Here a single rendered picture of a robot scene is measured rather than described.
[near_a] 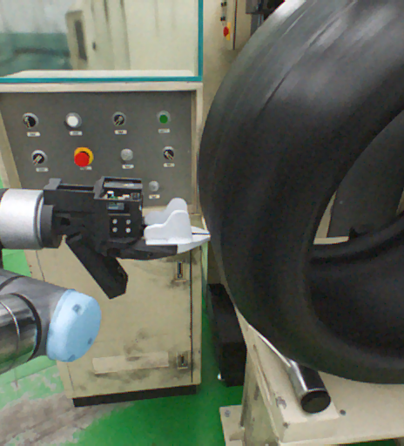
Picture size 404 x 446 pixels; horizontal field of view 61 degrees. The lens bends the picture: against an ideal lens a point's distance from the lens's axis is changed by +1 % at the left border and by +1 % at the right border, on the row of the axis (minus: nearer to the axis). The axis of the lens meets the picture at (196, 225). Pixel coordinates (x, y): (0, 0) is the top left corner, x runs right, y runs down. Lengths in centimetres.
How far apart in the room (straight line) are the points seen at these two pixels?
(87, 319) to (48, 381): 142
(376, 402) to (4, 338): 61
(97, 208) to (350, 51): 29
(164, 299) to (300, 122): 97
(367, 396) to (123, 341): 87
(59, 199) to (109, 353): 103
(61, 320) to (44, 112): 72
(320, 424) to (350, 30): 53
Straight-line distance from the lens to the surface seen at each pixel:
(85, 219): 44
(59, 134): 103
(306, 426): 63
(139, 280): 116
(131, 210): 40
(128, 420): 162
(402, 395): 78
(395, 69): 34
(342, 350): 49
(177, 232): 44
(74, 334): 40
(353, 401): 74
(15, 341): 37
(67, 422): 168
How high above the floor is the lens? 137
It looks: 29 degrees down
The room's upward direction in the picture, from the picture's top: straight up
